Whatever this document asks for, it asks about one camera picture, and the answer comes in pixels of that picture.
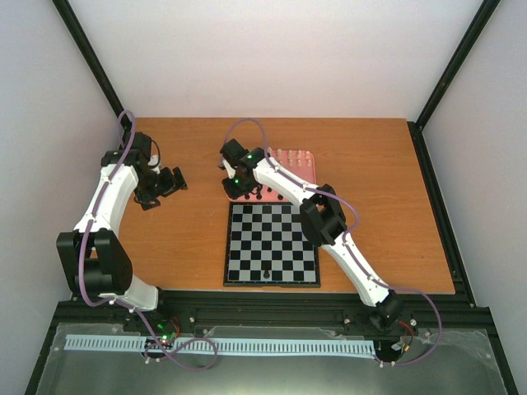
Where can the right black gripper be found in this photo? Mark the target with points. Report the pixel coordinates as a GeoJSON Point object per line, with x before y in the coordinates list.
{"type": "Point", "coordinates": [233, 193]}

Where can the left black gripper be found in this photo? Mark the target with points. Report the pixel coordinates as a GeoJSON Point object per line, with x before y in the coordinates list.
{"type": "Point", "coordinates": [144, 198]}

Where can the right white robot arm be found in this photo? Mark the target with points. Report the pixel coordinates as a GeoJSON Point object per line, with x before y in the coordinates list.
{"type": "Point", "coordinates": [323, 223]}

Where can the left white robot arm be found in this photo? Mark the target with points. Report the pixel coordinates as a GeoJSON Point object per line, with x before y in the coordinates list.
{"type": "Point", "coordinates": [94, 261]}

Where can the left controller circuit board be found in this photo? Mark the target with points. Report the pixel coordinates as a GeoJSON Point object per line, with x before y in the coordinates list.
{"type": "Point", "coordinates": [169, 331]}

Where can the black white chessboard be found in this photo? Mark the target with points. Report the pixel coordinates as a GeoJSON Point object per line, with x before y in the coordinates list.
{"type": "Point", "coordinates": [268, 236]}

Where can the pink plastic tray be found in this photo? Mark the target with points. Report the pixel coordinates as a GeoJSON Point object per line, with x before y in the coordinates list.
{"type": "Point", "coordinates": [301, 163]}

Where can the clear acrylic cover sheet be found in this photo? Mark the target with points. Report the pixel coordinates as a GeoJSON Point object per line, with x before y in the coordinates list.
{"type": "Point", "coordinates": [455, 363]}

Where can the black aluminium frame base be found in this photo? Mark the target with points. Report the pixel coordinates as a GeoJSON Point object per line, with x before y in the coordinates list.
{"type": "Point", "coordinates": [339, 314]}

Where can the right black corner post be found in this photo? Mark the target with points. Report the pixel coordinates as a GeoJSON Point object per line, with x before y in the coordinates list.
{"type": "Point", "coordinates": [462, 51]}

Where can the black corner post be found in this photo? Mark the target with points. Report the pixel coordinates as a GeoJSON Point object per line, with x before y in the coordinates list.
{"type": "Point", "coordinates": [462, 51]}
{"type": "Point", "coordinates": [82, 42]}

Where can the left black corner post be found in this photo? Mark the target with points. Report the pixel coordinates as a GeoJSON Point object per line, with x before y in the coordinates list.
{"type": "Point", "coordinates": [82, 42]}

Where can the light blue slotted cable duct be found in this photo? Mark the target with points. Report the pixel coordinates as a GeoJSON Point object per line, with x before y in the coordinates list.
{"type": "Point", "coordinates": [224, 346]}

